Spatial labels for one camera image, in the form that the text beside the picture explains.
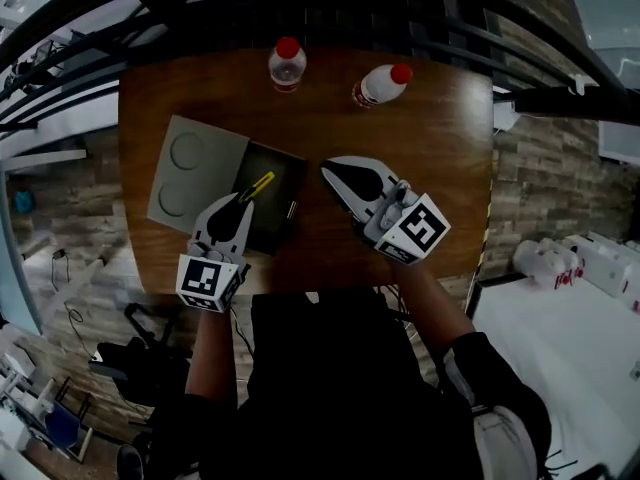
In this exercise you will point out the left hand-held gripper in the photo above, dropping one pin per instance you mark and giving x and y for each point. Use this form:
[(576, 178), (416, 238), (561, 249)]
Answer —
[(205, 278)]

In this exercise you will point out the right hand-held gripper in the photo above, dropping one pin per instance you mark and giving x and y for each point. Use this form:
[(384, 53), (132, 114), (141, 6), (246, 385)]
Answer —
[(415, 228)]

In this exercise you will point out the grey drawer box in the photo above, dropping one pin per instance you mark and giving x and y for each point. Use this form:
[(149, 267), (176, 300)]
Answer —
[(200, 178)]

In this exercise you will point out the yellow pen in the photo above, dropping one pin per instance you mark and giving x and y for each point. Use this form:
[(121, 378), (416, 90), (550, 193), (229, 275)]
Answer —
[(262, 183)]

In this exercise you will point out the person's left forearm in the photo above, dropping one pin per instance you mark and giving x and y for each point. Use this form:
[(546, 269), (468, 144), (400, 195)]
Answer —
[(212, 358)]

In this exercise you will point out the person's right forearm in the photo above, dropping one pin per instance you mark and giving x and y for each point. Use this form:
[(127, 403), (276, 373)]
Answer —
[(430, 303)]

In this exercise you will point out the grey shoulder bag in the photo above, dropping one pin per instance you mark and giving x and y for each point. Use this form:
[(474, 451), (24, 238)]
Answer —
[(505, 438)]

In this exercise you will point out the white box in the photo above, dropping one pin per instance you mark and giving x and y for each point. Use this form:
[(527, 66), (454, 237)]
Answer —
[(607, 268)]

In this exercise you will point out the red-capped water bottle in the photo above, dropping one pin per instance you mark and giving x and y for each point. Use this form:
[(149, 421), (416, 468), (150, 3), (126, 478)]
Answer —
[(287, 65), (380, 88)]

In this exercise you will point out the yellow black striped tape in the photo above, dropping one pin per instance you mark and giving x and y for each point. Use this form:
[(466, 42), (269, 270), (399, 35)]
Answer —
[(487, 218)]

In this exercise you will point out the black office chair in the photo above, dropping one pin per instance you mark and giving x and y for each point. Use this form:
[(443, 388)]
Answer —
[(145, 363)]

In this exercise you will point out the white bag with red print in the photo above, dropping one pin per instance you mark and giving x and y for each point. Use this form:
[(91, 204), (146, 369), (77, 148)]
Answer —
[(545, 263)]

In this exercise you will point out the teal cloth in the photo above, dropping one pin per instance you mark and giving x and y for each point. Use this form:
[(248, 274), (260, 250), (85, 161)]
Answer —
[(24, 201)]

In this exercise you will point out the person's black shirt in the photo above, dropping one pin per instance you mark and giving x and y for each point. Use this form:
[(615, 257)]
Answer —
[(340, 393)]

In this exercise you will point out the light blue table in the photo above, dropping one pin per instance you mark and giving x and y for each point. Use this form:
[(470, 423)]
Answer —
[(20, 248)]

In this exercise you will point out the wooden table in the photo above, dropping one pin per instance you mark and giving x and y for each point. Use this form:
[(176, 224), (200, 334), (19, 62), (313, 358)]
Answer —
[(560, 105)]

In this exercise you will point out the small white adapter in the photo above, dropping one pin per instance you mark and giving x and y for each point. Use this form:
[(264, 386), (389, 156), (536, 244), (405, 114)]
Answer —
[(577, 84)]

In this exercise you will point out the blue chair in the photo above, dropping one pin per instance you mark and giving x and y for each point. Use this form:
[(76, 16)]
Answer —
[(65, 428)]

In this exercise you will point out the translucent glass panel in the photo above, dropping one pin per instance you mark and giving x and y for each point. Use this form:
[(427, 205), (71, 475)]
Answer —
[(620, 140)]

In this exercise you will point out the white table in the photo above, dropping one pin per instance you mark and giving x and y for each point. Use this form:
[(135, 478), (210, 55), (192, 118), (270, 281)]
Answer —
[(560, 368)]

